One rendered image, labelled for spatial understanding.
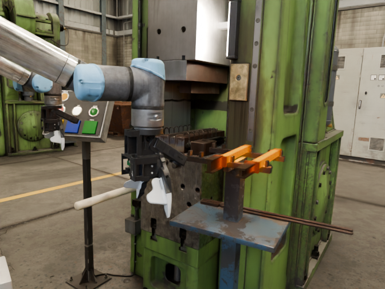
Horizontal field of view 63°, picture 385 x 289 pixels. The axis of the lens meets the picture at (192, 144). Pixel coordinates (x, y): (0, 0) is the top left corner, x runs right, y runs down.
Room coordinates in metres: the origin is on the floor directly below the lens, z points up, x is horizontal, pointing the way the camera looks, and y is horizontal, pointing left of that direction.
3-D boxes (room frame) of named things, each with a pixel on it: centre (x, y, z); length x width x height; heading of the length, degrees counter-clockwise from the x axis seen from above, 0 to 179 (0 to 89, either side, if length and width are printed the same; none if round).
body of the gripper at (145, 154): (0.71, 0.11, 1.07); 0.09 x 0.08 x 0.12; 127
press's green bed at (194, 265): (1.73, -0.04, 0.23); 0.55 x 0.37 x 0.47; 146
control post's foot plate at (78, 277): (1.82, 0.63, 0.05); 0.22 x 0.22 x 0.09; 56
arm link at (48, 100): (1.43, 0.64, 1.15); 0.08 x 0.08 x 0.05
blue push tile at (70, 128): (1.69, 0.66, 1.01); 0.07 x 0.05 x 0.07; 81
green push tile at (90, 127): (1.68, 0.56, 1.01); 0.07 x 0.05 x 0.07; 81
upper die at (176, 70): (1.75, 0.01, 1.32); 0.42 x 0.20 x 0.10; 146
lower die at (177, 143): (1.75, 0.01, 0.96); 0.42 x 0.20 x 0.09; 146
